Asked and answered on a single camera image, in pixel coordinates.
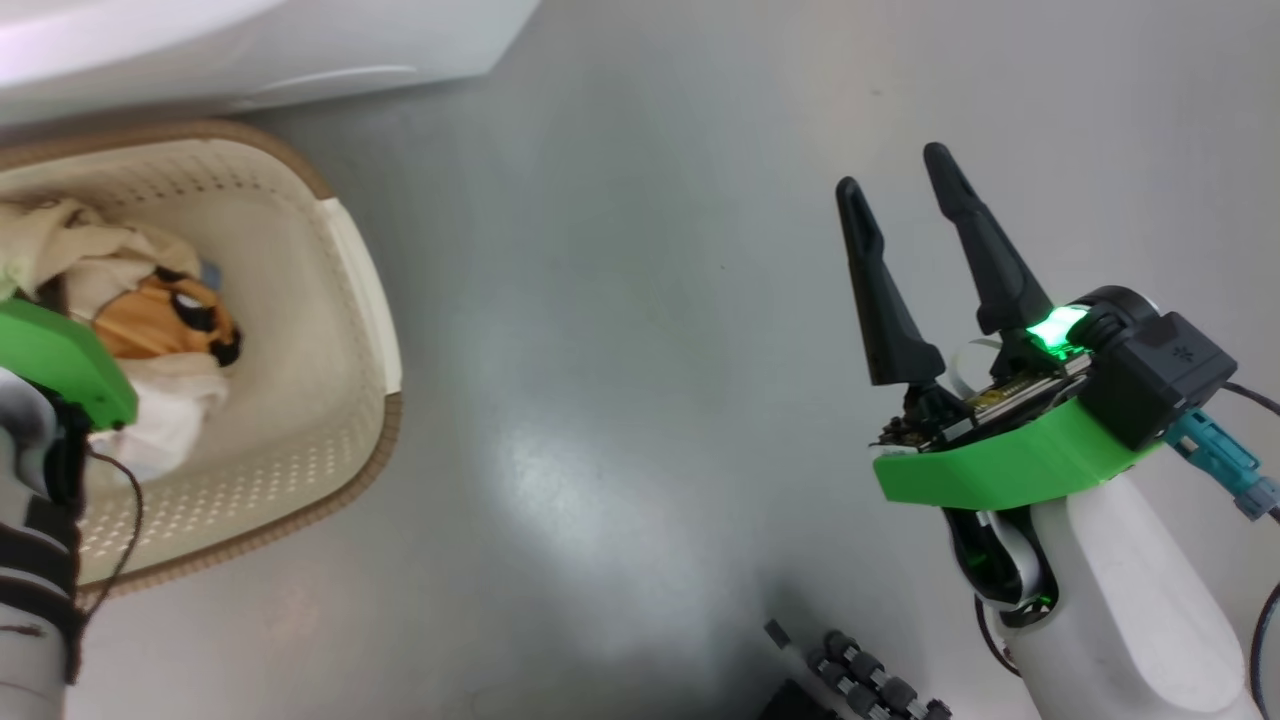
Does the round white filter cover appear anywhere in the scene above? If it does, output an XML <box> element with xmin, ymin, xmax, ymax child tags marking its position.
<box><xmin>228</xmin><ymin>64</ymin><xmax>421</xmax><ymax>113</ymax></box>

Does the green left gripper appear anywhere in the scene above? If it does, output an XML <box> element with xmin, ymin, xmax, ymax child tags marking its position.
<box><xmin>0</xmin><ymin>296</ymin><xmax>139</xmax><ymax>433</ymax></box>

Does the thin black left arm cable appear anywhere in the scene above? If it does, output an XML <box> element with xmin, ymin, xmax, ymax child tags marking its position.
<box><xmin>78</xmin><ymin>445</ymin><xmax>147</xmax><ymax>626</ymax></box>

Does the cream printed garment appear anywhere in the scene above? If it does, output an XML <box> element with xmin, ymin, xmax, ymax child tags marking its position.
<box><xmin>0</xmin><ymin>195</ymin><xmax>243</xmax><ymax>483</ymax></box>

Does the teal cable connector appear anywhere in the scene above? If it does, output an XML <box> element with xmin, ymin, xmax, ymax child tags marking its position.
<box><xmin>1165</xmin><ymin>410</ymin><xmax>1280</xmax><ymax>521</ymax></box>

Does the white front-load washing machine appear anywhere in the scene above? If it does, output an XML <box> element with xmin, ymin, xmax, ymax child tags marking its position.
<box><xmin>0</xmin><ymin>0</ymin><xmax>541</xmax><ymax>129</ymax></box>

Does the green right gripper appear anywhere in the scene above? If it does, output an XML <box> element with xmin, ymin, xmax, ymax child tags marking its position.
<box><xmin>836</xmin><ymin>142</ymin><xmax>1166</xmax><ymax>511</ymax></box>

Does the cream perforated laundry basket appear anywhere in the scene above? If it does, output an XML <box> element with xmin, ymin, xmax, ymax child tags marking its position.
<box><xmin>0</xmin><ymin>120</ymin><xmax>404</xmax><ymax>601</ymax></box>

